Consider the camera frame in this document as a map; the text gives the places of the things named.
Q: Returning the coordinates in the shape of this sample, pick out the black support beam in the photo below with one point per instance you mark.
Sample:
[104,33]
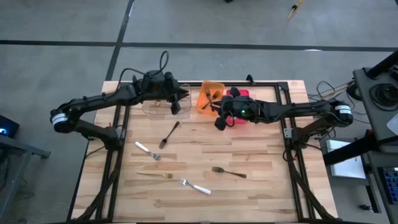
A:
[348,151]

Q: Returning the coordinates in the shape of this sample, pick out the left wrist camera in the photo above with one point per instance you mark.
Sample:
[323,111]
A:
[152,79]

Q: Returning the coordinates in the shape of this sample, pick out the black tube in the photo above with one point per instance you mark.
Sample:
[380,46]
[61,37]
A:
[382,64]

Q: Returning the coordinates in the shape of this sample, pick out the grey metal stand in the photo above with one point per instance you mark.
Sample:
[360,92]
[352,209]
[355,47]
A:
[25,147]

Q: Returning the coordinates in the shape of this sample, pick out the grey metal bracket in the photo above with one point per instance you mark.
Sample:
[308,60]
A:
[287,133]
[122,133]

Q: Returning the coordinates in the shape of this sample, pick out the black metal rig frame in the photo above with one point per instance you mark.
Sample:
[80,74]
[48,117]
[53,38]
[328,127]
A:
[264,84]

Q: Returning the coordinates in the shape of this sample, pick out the white paper sheet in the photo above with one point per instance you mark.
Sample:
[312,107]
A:
[394,124]

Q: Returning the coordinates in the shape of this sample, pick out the white box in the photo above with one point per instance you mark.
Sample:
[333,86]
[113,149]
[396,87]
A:
[348,165]

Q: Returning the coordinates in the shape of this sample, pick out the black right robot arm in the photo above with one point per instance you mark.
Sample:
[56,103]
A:
[295,109]

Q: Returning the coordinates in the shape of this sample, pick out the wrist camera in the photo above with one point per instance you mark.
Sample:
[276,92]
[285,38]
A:
[237,107]
[152,79]

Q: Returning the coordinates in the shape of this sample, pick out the black box with blue light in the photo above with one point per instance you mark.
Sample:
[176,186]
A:
[7,126]

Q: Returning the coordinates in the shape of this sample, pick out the small black floor item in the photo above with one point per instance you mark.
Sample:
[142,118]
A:
[365,208]

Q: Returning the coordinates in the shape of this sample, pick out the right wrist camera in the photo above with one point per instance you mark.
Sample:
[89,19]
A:
[237,107]

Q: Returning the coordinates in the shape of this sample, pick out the clear plastic bin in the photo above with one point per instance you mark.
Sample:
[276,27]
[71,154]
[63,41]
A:
[152,112]

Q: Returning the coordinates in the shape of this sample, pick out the dark grey equipment rack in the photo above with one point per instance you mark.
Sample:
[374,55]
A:
[374,161]

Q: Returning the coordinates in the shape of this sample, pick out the gold fork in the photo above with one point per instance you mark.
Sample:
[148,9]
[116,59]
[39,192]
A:
[168,175]

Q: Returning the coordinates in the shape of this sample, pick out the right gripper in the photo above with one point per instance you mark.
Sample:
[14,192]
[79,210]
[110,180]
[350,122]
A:
[227,112]

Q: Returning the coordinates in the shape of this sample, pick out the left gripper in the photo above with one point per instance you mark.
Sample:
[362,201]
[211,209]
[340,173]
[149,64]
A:
[168,93]

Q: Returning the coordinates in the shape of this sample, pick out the pink plastic bin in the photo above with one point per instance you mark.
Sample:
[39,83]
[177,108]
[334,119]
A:
[245,92]

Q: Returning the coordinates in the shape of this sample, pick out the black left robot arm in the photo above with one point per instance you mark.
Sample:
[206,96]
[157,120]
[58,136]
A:
[99,99]

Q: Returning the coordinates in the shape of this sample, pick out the grey equipment cart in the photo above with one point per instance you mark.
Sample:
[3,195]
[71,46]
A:
[363,93]

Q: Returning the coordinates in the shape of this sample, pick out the black table clamp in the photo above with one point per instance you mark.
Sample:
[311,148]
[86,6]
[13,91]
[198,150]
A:
[250,79]

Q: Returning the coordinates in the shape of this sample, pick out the orange plastic bin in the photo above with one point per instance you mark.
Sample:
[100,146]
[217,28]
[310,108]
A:
[200,90]

